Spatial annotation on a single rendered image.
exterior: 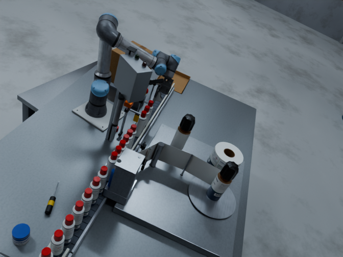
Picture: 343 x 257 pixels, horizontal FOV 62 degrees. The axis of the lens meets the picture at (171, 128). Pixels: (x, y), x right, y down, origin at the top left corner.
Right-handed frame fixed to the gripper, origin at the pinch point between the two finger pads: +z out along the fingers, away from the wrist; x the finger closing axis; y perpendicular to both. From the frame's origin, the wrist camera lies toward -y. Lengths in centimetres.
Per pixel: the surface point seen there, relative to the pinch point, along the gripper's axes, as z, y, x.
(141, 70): -17, -4, -59
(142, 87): -9, -1, -53
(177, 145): 17.6, 28.1, -16.8
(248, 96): -48, 106, 289
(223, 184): 22, 61, -43
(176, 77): -24, 2, 80
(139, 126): 16.8, 0.9, -18.2
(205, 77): -48, 27, 289
